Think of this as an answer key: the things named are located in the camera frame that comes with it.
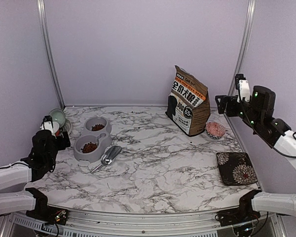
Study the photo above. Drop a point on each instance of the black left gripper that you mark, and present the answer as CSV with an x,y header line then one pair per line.
x,y
62,145

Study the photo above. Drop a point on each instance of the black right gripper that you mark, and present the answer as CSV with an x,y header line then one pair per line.
x,y
222,106

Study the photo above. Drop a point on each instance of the grey double pet bowl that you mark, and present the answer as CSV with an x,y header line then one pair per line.
x,y
102,138

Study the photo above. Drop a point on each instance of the brown dog food bag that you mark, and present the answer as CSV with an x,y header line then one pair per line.
x,y
188,103

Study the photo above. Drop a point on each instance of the metal food scoop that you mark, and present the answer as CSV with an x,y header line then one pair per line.
x,y
108,157

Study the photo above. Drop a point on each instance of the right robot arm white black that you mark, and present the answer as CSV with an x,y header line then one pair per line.
x,y
257,113

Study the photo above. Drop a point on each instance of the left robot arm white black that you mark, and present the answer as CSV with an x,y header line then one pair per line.
x,y
40,161

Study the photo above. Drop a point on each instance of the white orange bowl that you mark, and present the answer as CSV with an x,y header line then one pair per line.
x,y
55,127

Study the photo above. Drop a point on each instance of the green ceramic bowl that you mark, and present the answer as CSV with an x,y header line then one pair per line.
x,y
58,116

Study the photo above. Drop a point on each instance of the brown kibble in bowls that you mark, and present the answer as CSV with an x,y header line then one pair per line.
x,y
89,147

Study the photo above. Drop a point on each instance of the red patterned small bowl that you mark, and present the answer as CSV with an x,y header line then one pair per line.
x,y
215,130

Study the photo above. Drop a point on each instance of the black floral square plate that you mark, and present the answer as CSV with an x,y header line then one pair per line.
x,y
236,169

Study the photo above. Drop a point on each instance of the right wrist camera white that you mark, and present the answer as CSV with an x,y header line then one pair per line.
x,y
243,88

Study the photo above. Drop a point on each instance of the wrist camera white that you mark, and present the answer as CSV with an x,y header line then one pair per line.
x,y
47,124
243,88

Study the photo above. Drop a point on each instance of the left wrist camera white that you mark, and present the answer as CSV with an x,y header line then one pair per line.
x,y
47,124

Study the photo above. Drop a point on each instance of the front aluminium rail base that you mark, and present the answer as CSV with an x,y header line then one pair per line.
x,y
83,223

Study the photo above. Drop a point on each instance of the right aluminium frame post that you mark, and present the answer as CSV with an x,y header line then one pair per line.
x,y
244,43

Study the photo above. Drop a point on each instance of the aluminium frame post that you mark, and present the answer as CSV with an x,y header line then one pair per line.
x,y
48,50
244,43

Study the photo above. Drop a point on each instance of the left aluminium frame post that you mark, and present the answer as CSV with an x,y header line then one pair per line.
x,y
48,50

